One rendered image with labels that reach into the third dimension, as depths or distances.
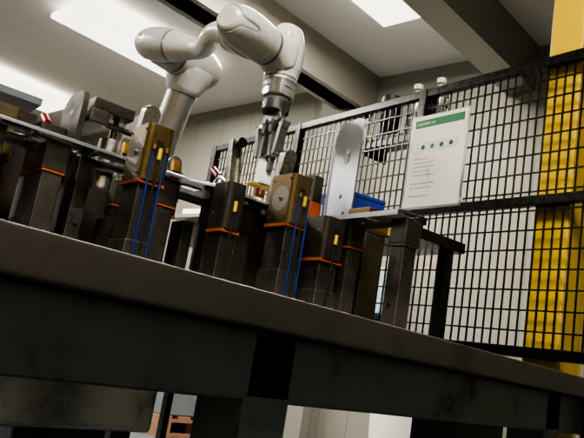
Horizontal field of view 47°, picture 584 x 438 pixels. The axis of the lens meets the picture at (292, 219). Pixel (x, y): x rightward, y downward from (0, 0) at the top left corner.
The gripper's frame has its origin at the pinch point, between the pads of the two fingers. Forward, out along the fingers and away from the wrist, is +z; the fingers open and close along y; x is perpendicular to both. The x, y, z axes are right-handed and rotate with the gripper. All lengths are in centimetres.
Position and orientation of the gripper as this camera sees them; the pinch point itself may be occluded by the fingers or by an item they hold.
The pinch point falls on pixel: (263, 172)
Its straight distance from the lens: 178.3
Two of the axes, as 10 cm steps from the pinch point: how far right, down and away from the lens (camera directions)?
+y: 6.3, -0.6, -7.8
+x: 7.6, 2.5, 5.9
